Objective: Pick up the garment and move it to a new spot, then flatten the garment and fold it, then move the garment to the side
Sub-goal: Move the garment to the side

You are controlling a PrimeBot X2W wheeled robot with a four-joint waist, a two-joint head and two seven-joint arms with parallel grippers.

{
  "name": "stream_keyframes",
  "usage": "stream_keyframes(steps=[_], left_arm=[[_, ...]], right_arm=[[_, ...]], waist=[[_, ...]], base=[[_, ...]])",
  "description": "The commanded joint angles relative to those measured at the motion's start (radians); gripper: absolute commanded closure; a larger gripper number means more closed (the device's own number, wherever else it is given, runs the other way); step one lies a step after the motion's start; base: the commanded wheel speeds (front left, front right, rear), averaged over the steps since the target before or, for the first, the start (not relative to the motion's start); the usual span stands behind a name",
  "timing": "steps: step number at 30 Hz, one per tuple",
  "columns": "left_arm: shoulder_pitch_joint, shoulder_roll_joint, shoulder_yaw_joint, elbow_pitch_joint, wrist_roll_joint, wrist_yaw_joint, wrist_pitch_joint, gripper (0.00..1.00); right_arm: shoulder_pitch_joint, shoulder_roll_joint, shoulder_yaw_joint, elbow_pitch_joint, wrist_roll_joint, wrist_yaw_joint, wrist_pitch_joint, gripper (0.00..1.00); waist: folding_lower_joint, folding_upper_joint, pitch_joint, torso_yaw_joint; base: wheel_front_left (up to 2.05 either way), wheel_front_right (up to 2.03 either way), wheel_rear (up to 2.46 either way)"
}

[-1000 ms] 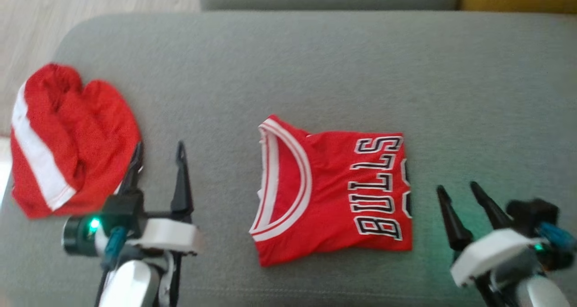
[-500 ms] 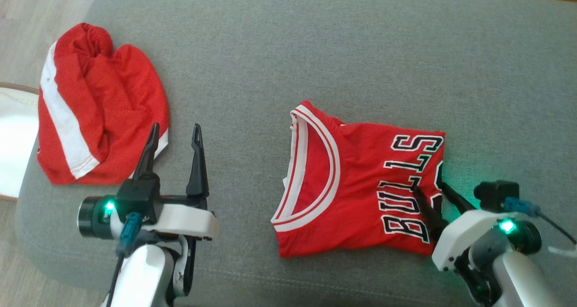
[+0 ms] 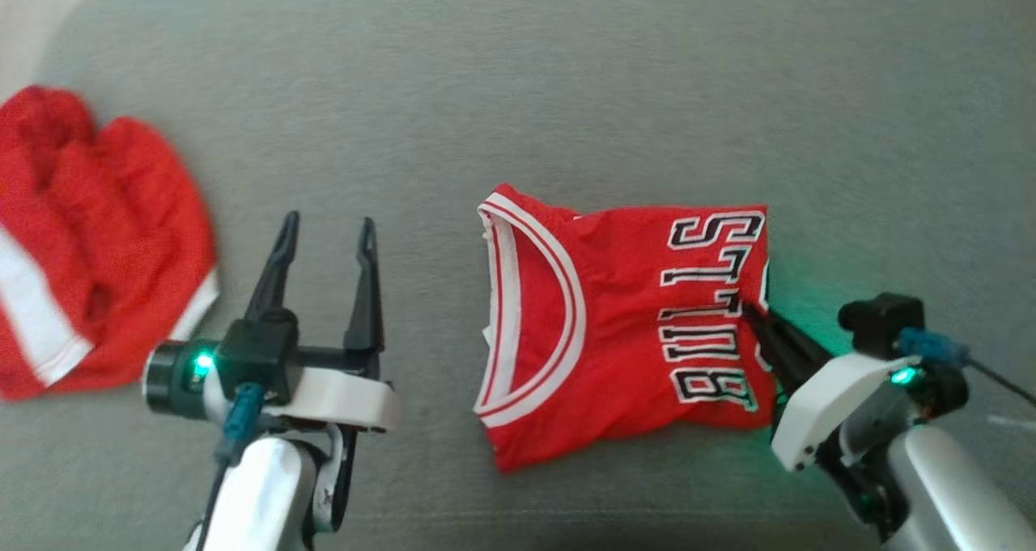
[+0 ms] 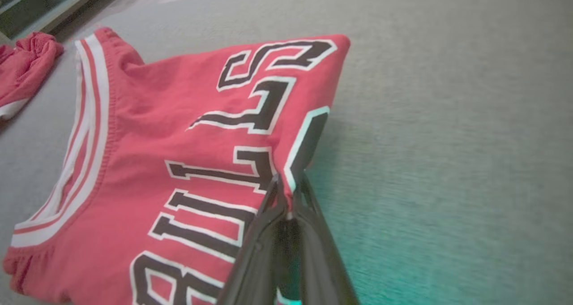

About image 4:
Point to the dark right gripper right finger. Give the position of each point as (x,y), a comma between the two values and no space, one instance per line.
(322,269)

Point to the low grey tv cabinet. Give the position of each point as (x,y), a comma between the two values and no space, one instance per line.
(27,9)

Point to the grey fabric sofa seat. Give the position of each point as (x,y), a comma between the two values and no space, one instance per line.
(447,117)

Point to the plain red crumpled garment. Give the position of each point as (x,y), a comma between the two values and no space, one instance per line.
(27,67)

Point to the red Bulls basketball jersey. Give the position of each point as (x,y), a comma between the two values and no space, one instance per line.
(156,130)

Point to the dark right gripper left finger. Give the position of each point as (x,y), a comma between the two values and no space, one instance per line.
(250,269)

